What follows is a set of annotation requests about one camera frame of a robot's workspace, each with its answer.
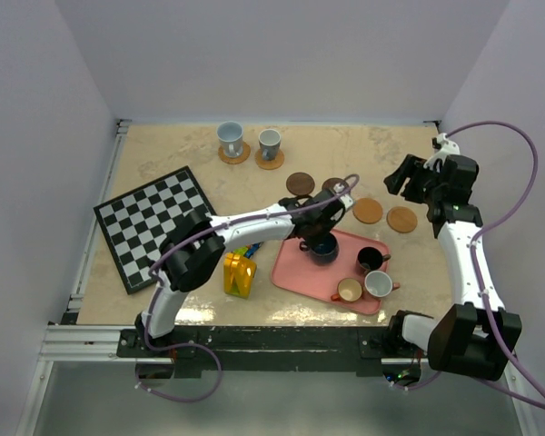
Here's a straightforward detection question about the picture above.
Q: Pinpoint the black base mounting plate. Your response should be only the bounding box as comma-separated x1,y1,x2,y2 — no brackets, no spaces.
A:
116,325,425,379

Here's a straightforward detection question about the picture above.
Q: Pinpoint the white cup brown handle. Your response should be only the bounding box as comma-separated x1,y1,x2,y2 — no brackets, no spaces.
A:
363,271,401,299

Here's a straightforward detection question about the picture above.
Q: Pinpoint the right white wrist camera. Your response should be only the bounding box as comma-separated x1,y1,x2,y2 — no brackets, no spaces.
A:
423,133,461,173

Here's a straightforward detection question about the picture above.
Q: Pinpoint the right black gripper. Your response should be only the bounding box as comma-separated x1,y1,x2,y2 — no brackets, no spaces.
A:
384,154,444,205

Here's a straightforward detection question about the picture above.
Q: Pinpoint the dark blue cup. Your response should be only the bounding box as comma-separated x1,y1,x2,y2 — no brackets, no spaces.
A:
299,233,339,266

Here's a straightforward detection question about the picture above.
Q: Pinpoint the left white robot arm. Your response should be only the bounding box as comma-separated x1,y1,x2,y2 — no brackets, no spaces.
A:
135,188,354,356

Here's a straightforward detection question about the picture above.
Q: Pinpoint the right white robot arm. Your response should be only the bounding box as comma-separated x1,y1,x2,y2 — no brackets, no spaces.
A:
383,154,522,382

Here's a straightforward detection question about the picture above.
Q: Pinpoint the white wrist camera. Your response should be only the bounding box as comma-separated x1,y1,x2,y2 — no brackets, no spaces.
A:
423,133,461,173
331,181,354,210

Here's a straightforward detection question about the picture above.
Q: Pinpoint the woven rattan coaster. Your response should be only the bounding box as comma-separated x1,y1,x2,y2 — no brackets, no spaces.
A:
255,150,284,170
386,206,418,233
218,142,252,164
352,197,383,224

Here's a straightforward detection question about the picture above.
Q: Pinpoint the dark wooden coaster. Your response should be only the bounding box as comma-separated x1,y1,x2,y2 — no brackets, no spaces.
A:
322,177,349,193
285,172,315,196

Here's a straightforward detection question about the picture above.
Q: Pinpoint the small white cup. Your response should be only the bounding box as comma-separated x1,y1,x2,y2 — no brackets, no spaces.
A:
259,129,282,161

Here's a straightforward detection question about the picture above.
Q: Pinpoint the colourful toy car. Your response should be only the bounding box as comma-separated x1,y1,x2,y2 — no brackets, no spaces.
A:
233,243,263,259

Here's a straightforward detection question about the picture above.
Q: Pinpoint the black cup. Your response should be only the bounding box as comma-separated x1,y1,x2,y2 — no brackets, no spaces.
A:
356,247,391,273

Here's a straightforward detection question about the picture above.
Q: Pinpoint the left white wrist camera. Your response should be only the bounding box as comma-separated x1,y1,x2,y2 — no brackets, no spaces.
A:
331,181,354,210

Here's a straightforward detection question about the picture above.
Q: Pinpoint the large light blue cup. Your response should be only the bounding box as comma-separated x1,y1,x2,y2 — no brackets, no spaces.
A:
216,121,243,158

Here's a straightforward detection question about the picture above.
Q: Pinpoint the black white chessboard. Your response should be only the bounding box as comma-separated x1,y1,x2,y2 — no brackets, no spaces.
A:
94,166,215,294

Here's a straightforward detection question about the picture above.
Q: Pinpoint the yellow toy block house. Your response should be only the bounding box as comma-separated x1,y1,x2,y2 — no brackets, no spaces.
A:
223,253,257,299

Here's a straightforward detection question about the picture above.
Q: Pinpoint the orange cup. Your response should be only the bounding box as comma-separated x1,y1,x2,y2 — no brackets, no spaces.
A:
331,278,363,302

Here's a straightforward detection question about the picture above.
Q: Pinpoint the pink tray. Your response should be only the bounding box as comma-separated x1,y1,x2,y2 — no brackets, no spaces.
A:
271,230,391,315

